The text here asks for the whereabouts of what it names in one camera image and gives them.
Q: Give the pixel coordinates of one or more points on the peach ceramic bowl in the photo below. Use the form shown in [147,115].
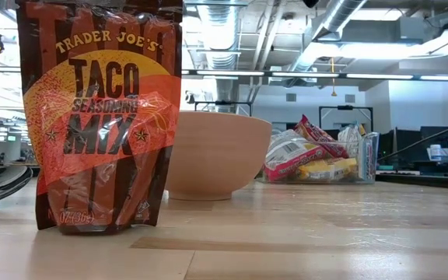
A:
[216,155]

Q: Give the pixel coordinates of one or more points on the black computer monitors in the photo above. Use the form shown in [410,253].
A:
[407,138]

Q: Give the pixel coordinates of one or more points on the yellow striped food packet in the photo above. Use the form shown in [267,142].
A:
[327,169]

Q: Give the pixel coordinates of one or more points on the dark red ramen packet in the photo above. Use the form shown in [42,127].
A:
[317,136]

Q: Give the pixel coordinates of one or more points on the yellow hanging pendant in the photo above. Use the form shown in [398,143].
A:
[333,93]

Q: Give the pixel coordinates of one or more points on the silver ventilation duct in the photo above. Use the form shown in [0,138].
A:
[220,23]
[337,15]

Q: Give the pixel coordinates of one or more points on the white plastic bottle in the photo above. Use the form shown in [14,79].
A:
[436,152]

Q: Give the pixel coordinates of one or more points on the ceiling light strip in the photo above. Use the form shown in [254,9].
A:
[228,73]

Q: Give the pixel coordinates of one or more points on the clear plastic container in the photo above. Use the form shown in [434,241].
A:
[368,171]

